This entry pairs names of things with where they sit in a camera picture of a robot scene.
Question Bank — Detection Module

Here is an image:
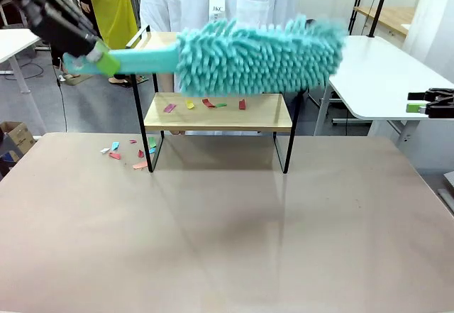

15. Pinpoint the cardboard box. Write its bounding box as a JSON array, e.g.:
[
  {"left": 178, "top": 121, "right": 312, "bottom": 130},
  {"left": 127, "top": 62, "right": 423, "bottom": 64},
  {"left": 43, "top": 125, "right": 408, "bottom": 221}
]
[{"left": 0, "top": 121, "right": 36, "bottom": 165}]

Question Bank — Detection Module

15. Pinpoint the person in dark clothes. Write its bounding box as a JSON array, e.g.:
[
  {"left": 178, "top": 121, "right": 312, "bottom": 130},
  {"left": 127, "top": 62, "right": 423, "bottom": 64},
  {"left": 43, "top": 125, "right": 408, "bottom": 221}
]
[{"left": 49, "top": 39, "right": 82, "bottom": 79}]

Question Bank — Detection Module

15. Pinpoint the person in yellow apron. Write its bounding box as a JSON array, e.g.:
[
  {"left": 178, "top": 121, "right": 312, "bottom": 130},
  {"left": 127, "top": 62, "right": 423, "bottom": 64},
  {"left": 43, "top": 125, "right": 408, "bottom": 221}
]
[{"left": 65, "top": 0, "right": 141, "bottom": 87}]

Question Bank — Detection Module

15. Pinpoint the small white table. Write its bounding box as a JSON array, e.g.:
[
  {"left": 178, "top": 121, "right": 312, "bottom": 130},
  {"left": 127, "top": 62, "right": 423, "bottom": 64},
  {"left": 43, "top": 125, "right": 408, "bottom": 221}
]
[{"left": 0, "top": 28, "right": 52, "bottom": 96}]

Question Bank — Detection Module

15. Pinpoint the teal microfibre duster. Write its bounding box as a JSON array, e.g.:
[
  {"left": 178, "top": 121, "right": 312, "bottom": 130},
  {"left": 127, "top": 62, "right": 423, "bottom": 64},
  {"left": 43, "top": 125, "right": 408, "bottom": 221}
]
[{"left": 63, "top": 13, "right": 348, "bottom": 98}]

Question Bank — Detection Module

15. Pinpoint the two-tier wooden black-frame shelf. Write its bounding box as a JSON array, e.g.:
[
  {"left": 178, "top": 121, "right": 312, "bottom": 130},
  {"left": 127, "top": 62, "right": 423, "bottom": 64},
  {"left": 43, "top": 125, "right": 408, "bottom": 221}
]
[{"left": 126, "top": 24, "right": 302, "bottom": 175}]

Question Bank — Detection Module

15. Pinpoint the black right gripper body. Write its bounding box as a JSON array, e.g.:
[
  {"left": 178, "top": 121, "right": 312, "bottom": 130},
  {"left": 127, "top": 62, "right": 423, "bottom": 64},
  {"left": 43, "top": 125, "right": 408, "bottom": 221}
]
[{"left": 425, "top": 87, "right": 454, "bottom": 119}]

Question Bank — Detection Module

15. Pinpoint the wooden background table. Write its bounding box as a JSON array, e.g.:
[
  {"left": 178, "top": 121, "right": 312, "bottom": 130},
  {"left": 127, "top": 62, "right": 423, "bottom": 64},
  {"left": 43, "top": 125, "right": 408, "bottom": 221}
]
[{"left": 354, "top": 6, "right": 416, "bottom": 37}]

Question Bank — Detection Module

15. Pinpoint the large white table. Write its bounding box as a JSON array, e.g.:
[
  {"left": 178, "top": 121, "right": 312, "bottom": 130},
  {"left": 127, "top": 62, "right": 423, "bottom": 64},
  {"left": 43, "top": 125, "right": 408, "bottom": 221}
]
[{"left": 315, "top": 35, "right": 454, "bottom": 147}]

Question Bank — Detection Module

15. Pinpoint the white name badge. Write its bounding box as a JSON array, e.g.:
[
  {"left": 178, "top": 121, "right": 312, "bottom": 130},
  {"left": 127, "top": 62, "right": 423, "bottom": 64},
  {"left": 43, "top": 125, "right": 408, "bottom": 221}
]
[{"left": 208, "top": 0, "right": 226, "bottom": 23}]

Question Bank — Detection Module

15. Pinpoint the black pole stand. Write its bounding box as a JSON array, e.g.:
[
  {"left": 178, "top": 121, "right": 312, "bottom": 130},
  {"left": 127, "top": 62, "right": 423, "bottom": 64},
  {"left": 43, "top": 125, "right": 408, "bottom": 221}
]
[{"left": 368, "top": 0, "right": 393, "bottom": 38}]

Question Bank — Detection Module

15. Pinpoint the black tripod stand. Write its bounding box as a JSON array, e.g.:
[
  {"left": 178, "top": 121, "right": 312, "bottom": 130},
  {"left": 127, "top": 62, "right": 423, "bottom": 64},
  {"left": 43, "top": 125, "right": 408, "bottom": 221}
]
[{"left": 347, "top": 0, "right": 370, "bottom": 35}]

